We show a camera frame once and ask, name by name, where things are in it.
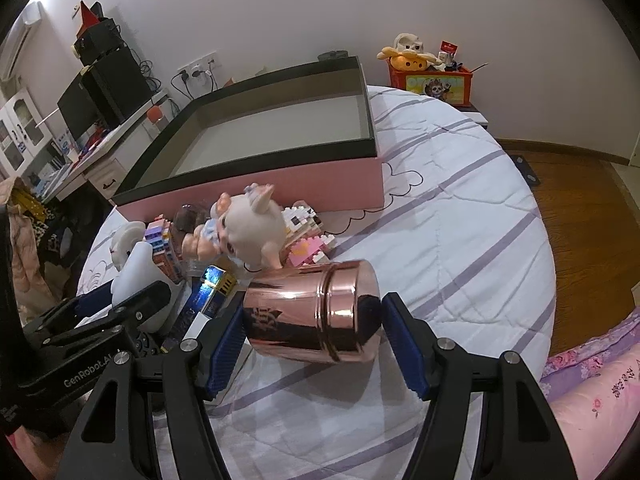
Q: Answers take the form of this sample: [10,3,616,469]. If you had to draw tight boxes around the black cylindrical appliance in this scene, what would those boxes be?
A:
[318,50,349,62]

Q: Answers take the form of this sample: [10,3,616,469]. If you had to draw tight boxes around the black speaker box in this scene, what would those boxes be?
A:
[73,18,125,66]

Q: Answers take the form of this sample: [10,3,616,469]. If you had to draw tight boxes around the rose gold metal canister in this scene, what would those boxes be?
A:
[243,260,382,364]

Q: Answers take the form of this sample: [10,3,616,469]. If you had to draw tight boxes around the pastel brick block model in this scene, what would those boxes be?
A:
[143,216,184,284]

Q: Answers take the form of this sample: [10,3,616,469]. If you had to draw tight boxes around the orange toy storage box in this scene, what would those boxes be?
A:
[388,63,473,107]

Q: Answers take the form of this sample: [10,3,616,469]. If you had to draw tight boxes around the white glass door cabinet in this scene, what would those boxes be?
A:
[1,89,53,177]

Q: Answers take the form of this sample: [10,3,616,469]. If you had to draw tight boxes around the white air conditioner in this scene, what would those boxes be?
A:
[0,1,43,81]

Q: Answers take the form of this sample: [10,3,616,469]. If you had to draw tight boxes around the pink floral bedding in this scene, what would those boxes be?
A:
[539,310,639,479]

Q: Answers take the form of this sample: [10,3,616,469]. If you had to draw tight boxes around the pink box with black rim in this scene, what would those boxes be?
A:
[113,56,384,221]

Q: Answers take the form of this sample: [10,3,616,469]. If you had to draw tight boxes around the yellow plush toy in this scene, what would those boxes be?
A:
[376,32,446,72]

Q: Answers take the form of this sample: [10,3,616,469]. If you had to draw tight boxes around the blue gold rectangular pack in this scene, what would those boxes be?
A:
[167,266,238,344]

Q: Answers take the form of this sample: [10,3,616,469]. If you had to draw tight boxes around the white desk with drawers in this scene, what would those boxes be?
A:
[41,89,171,204]

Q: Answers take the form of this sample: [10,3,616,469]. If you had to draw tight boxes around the white cat shaped cup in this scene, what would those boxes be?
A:
[110,221,184,334]

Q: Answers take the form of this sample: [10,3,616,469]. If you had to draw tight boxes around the black computer monitor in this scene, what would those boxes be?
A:
[58,73,111,140]

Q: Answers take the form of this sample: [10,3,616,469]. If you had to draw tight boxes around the white striped quilt cover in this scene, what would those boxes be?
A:
[74,84,558,480]

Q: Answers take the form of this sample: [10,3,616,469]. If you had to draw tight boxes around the pink white brick figure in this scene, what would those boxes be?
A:
[281,200,335,268]

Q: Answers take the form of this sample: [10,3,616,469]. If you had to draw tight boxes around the white wall power strip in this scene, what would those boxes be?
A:
[176,51,219,78]

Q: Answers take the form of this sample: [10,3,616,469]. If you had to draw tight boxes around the black computer tower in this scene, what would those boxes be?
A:
[81,47,153,129]

